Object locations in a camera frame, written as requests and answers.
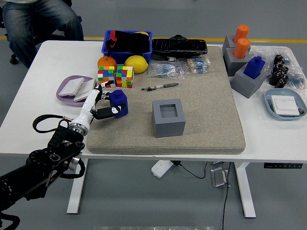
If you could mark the black red cloth pouch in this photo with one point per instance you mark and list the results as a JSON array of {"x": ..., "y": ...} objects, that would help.
[{"x": 134, "y": 43}]

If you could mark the multicolour puzzle cube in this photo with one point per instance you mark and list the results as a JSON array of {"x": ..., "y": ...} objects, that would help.
[
  {"x": 124, "y": 76},
  {"x": 106, "y": 75}
]

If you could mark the black silver folding tool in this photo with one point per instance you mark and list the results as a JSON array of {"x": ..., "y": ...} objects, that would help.
[{"x": 168, "y": 85}]

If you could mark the white table leg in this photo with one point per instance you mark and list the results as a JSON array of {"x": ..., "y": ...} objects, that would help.
[
  {"x": 75, "y": 194},
  {"x": 244, "y": 191}
]

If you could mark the black table control panel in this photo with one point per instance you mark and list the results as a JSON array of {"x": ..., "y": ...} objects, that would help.
[{"x": 283, "y": 165}]

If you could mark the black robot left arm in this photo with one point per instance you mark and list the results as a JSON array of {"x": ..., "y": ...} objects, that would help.
[{"x": 40, "y": 160}]

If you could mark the person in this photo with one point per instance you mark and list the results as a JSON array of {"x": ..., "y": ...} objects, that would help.
[{"x": 36, "y": 19}]

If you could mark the clear bag black capacitors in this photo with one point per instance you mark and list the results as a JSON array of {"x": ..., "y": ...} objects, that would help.
[{"x": 278, "y": 75}]

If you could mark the silver metal bracket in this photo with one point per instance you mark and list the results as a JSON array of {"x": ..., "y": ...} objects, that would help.
[{"x": 218, "y": 177}]

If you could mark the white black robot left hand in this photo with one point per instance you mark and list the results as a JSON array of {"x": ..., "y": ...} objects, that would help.
[{"x": 88, "y": 105}]

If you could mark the yellow lemon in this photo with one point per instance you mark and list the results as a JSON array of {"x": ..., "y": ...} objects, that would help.
[{"x": 135, "y": 63}]

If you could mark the orange round seal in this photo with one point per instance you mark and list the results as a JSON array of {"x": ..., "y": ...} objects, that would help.
[
  {"x": 242, "y": 32},
  {"x": 241, "y": 49}
]

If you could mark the clear bag blue parts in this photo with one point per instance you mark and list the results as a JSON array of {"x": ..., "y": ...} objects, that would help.
[{"x": 297, "y": 80}]

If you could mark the blue square seal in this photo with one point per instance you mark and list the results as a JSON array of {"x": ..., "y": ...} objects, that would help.
[
  {"x": 118, "y": 99},
  {"x": 254, "y": 68}
]

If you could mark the yellow item in bin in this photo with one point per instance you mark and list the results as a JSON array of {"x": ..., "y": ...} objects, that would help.
[{"x": 144, "y": 33}]

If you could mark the blue plastic bin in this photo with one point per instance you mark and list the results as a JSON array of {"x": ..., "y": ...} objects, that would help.
[{"x": 120, "y": 57}]

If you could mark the grey-brown mat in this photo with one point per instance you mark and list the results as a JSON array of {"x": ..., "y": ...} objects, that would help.
[{"x": 204, "y": 119}]

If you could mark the grey seal holder block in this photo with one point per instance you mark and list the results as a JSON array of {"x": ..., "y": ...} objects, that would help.
[
  {"x": 227, "y": 44},
  {"x": 244, "y": 83},
  {"x": 231, "y": 64},
  {"x": 168, "y": 127}
]

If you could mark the white switch panel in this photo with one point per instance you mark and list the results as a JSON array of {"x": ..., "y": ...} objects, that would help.
[
  {"x": 84, "y": 91},
  {"x": 70, "y": 86},
  {"x": 285, "y": 105}
]

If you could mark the clear bag tan resistors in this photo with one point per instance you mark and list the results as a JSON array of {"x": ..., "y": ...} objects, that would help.
[{"x": 197, "y": 65}]

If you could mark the white power strip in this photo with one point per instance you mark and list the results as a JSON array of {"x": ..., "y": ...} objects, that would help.
[{"x": 160, "y": 169}]

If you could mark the light blue plate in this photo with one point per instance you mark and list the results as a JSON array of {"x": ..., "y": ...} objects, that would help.
[{"x": 268, "y": 100}]

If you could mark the purple plate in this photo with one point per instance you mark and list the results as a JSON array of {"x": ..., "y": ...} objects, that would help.
[{"x": 67, "y": 101}]

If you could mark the orange fruit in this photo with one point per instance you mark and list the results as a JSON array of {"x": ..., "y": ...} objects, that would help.
[{"x": 106, "y": 62}]

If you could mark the clear bag blue resistors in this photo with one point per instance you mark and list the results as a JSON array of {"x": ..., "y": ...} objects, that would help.
[{"x": 165, "y": 70}]

